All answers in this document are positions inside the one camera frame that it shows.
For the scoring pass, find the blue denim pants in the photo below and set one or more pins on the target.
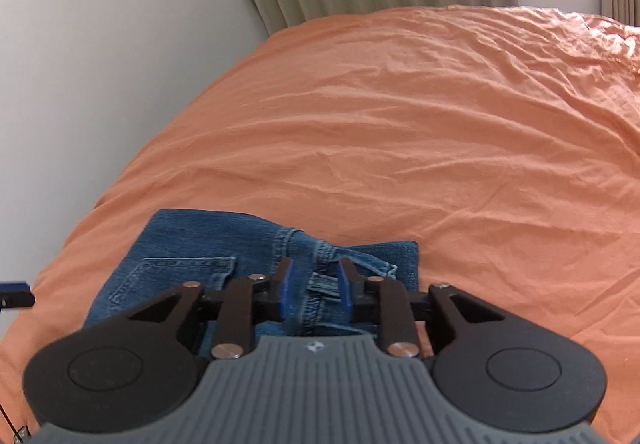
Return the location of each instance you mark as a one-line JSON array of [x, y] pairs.
[[200, 244]]

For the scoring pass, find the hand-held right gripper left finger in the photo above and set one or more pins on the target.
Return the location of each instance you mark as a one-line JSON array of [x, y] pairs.
[[285, 290]]

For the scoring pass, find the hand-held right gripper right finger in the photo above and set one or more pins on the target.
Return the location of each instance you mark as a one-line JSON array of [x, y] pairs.
[[345, 290]]

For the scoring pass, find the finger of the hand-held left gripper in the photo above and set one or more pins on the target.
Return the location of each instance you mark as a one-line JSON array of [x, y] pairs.
[[15, 297]]

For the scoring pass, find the orange bed sheet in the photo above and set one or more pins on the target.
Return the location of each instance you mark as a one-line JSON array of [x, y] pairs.
[[400, 123]]

